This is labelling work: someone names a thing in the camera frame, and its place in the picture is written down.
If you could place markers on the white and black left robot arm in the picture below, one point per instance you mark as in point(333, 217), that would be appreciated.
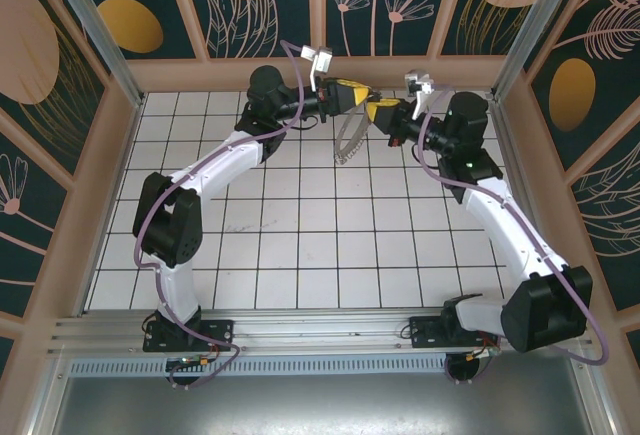
point(220, 165)

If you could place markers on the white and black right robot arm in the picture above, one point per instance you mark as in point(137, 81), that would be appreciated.
point(500, 225)

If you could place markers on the clear acrylic rod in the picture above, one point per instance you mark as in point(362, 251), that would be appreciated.
point(100, 40)

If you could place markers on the yellow power connector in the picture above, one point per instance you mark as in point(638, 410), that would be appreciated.
point(481, 354)

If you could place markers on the small green circuit board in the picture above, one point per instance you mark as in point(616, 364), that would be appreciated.
point(190, 362)

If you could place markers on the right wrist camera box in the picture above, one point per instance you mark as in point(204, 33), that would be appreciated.
point(420, 86)

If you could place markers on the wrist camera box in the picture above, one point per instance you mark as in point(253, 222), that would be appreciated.
point(320, 61)
point(420, 86)

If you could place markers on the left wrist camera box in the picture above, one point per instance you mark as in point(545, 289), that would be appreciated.
point(320, 61)

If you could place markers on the aluminium frame post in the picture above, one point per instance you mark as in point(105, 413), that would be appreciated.
point(525, 30)

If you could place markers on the aluminium side rail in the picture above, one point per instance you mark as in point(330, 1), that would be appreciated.
point(530, 215)

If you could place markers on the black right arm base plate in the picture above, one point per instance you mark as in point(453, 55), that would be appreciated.
point(430, 332)

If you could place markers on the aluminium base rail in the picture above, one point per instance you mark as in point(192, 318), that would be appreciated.
point(320, 327)

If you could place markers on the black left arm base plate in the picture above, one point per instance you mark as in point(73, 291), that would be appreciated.
point(215, 335)

